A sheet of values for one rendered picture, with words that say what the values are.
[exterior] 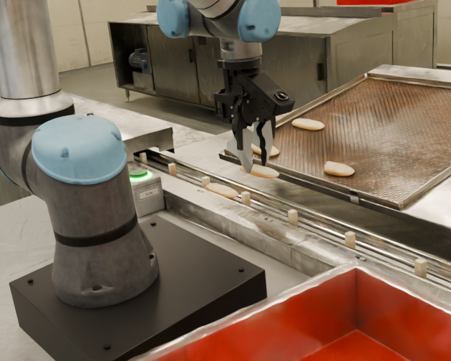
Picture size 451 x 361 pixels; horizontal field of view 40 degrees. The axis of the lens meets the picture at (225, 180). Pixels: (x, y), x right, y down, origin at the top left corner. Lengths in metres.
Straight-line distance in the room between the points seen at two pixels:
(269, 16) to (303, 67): 3.13
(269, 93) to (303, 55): 2.96
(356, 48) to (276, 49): 0.55
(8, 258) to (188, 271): 0.46
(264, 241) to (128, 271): 0.31
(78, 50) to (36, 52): 7.71
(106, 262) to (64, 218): 0.08
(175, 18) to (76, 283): 0.45
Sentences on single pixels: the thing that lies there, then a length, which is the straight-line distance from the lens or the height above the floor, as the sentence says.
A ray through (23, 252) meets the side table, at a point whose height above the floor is 0.82.
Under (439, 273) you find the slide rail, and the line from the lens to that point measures 0.98.
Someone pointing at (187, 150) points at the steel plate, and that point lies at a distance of 1.72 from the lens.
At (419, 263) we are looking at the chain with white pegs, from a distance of 0.96.
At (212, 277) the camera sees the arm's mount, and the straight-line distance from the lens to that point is 0.88.
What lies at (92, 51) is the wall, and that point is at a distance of 8.70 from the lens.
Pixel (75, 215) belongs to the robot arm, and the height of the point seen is 1.03.
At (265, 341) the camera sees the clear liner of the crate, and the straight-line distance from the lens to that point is 0.78.
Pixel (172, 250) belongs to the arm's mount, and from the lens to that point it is 0.96.
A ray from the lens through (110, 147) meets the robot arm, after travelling 0.81.
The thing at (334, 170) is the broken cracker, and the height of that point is 0.90.
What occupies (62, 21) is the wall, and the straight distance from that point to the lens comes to 8.52.
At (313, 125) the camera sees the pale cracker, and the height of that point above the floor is 0.93.
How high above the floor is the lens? 1.32
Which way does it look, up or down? 20 degrees down
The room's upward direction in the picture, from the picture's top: 6 degrees counter-clockwise
